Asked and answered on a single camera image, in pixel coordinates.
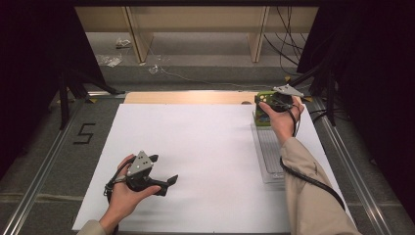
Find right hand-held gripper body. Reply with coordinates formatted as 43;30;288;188
270;83;305;114

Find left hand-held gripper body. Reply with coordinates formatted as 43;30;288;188
125;150;160;195

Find green snack packet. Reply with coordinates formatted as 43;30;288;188
254;90;278;127

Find clear plastic tray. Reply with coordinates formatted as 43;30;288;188
250;111;288;185

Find person's right hand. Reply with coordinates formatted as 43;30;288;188
258;97;305;147

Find person's left hand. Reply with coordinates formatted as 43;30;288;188
99;154;162;226

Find white table sheet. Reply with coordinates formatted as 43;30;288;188
71;103;359;233

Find black metal stand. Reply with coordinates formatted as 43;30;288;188
58;67;126;130
272;62;337;127

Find black curtain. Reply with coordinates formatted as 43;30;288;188
0;0;106;179
296;0;415;223

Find large crumpled plastic wrapper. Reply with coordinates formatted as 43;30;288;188
96;53;123;69

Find beige wooden shelf unit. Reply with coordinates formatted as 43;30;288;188
74;6;319;64

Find small crumpled plastic wrapper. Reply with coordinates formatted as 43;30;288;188
115;37;132;49

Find black floor cables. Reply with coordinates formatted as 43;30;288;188
307;107;350;124

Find left hand-held gripper cable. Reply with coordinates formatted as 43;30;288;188
103;156;136;235

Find hand-held gripper cable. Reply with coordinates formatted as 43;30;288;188
278;97;346;212
103;156;136;235

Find hanging black cables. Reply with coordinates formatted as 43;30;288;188
263;6;309;76

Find thin white floor cable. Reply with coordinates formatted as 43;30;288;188
143;45;311;91

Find right hand-held gripper cable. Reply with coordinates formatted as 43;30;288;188
278;97;346;212

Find aluminium floor rail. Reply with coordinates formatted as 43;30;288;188
311;97;392;235
1;97;86;235

